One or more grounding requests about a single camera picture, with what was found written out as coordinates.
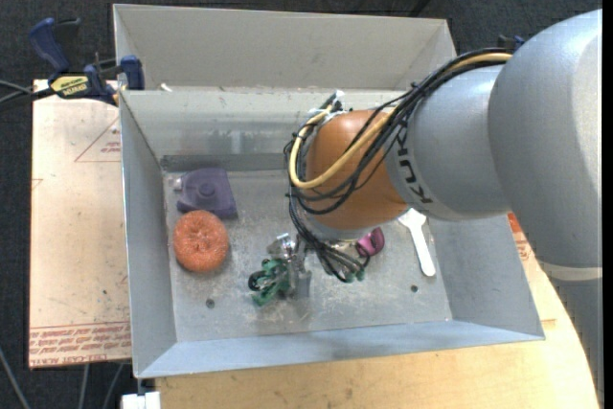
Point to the grey metal bin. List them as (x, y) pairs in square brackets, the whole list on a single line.
[(268, 62)]

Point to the white plastic spoon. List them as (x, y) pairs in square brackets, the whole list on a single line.
[(421, 244)]

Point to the magenta small plastic object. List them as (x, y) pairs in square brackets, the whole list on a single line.
[(371, 243)]

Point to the orange round scouring pad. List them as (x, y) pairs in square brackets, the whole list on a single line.
[(200, 240)]

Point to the brown cardboard board red print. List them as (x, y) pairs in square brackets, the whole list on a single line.
[(76, 215)]

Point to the purple flat plastic object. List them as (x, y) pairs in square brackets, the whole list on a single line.
[(206, 194)]

